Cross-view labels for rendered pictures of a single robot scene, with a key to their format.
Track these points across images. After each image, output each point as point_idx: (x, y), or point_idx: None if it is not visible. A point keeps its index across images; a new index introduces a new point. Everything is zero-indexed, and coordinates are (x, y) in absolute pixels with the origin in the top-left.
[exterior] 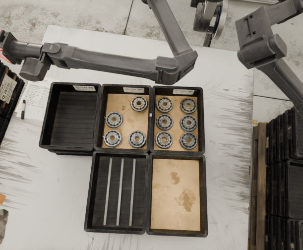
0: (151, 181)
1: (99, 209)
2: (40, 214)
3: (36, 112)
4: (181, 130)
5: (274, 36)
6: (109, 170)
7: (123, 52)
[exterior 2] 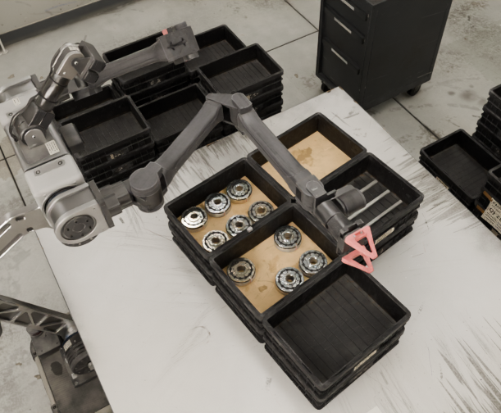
0: None
1: None
2: (471, 292)
3: None
4: (231, 207)
5: (180, 23)
6: None
7: (160, 400)
